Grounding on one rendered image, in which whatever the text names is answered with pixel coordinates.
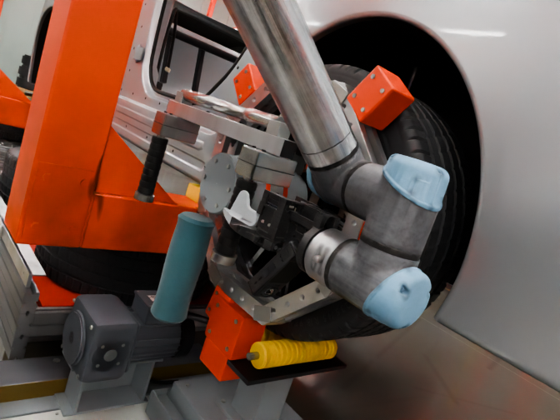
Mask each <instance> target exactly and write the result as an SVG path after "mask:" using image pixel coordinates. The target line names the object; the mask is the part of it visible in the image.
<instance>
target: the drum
mask: <svg viewBox="0 0 560 420"><path fill-rule="evenodd" d="M239 155H240V154H239ZM239 155H236V156H235V155H232V154H229V153H225V152H220V153H218V154H216V155H215V156H214V157H212V158H211V159H210V160H209V162H208V163H207V165H206V167H205V168H204V170H203V173H202V178H201V182H200V196H201V200H202V204H203V206H204V207H205V209H206V210H207V211H208V212H209V213H211V214H216V215H222V216H224V214H223V209H224V208H228V205H229V203H230V202H231V201H230V200H231V196H232V195H233V189H234V187H235V186H236V184H235V183H236V181H237V178H243V176H241V175H239V174H237V173H235V168H236V166H237V163H238V158H239ZM293 175H295V176H293V177H292V181H291V184H290V187H288V188H285V187H279V186H275V185H271V184H267V183H263V182H256V181H254V182H255V183H257V189H256V191H255V194H254V197H253V200H252V204H251V209H253V210H254V211H257V210H258V206H259V203H260V201H262V197H263V193H264V190H265V189H267V190H268V191H270V192H272V193H279V194H280V195H282V196H284V197H285V198H288V199H291V200H295V198H296V196H299V197H300V198H303V199H305V200H308V189H307V185H306V183H305V181H304V180H303V178H302V177H301V176H300V175H297V174H296V172H294V174H293ZM224 217H225V216H224Z"/></svg>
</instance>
